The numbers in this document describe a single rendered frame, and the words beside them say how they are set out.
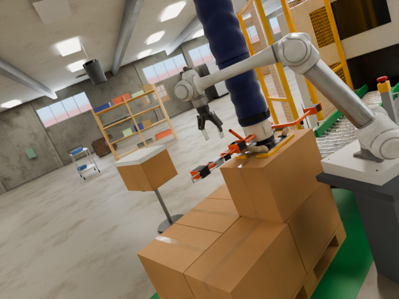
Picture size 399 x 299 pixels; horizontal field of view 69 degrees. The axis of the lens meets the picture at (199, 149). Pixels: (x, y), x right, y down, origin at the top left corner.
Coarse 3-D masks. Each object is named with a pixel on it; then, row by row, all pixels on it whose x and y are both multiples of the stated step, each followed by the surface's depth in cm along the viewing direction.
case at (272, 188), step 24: (288, 144) 191; (312, 144) 203; (240, 168) 186; (264, 168) 172; (288, 168) 186; (312, 168) 202; (240, 192) 198; (264, 192) 180; (288, 192) 184; (312, 192) 200; (264, 216) 190; (288, 216) 183
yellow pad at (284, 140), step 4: (280, 136) 199; (284, 136) 202; (288, 136) 201; (292, 136) 201; (280, 140) 198; (284, 140) 196; (288, 140) 198; (268, 144) 192; (272, 144) 197; (276, 144) 193; (280, 144) 192; (268, 148) 192; (272, 148) 189; (276, 148) 189; (260, 152) 190; (264, 152) 187; (268, 152) 185; (272, 152) 186; (256, 156) 190; (260, 156) 188; (264, 156) 185; (268, 156) 183
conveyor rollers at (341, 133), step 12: (372, 96) 362; (396, 96) 322; (336, 120) 325; (348, 120) 314; (324, 132) 310; (336, 132) 292; (348, 132) 283; (324, 144) 276; (336, 144) 268; (348, 144) 252; (324, 156) 251
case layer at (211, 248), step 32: (224, 192) 262; (320, 192) 207; (192, 224) 228; (224, 224) 208; (256, 224) 192; (288, 224) 180; (320, 224) 204; (160, 256) 202; (192, 256) 186; (224, 256) 173; (256, 256) 161; (288, 256) 177; (160, 288) 217; (192, 288) 174; (224, 288) 148; (256, 288) 156; (288, 288) 174
